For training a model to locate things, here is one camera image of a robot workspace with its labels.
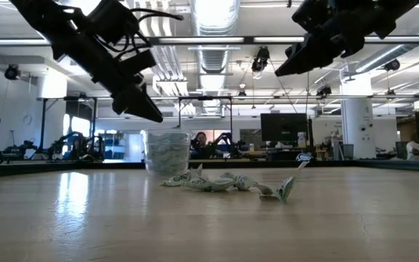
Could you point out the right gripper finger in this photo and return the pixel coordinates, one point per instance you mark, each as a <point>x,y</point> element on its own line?
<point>311,54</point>
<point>306,69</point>

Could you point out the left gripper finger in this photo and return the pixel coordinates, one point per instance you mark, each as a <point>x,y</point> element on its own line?
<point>122,105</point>
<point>144,105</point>

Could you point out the heap of packets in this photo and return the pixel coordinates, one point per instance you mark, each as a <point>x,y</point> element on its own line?
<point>171,153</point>

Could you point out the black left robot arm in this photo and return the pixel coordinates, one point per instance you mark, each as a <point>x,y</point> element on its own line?
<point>38,14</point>

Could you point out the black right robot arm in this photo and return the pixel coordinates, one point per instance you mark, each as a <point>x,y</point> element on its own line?
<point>398,11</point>

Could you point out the clear plastic round container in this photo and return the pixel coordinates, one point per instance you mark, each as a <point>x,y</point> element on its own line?
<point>151,145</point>

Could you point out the black computer monitor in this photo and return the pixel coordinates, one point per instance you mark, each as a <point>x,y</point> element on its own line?
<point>284,127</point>

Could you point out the person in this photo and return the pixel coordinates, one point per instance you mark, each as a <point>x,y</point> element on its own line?
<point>415,148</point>
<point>200,145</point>

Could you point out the white bottle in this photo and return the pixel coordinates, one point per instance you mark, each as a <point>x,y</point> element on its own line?
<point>301,140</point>

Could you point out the white pillar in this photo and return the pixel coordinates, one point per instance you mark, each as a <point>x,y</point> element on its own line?
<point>358,127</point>
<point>51,109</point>

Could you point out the white blue round object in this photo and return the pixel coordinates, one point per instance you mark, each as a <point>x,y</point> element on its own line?
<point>304,157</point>

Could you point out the grey waste bin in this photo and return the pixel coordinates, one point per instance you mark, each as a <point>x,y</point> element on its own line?
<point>347,151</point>

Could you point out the black ceiling camera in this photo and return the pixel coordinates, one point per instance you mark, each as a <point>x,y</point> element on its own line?
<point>12,72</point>
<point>392,64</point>
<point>324,91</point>

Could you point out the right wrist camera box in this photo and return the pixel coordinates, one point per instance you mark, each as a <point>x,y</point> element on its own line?
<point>315,14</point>

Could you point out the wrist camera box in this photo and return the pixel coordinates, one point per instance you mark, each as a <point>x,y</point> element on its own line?
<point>111,20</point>
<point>315,14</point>

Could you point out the black hanging camera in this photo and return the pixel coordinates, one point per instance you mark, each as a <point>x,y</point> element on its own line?
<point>260,58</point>

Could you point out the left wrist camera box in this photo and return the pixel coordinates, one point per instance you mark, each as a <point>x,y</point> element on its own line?
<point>111,20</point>

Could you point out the black background rig frame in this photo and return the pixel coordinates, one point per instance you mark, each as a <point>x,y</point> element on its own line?
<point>43,123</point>

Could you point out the silver ventilation duct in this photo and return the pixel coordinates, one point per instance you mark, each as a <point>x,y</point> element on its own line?
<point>215,22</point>

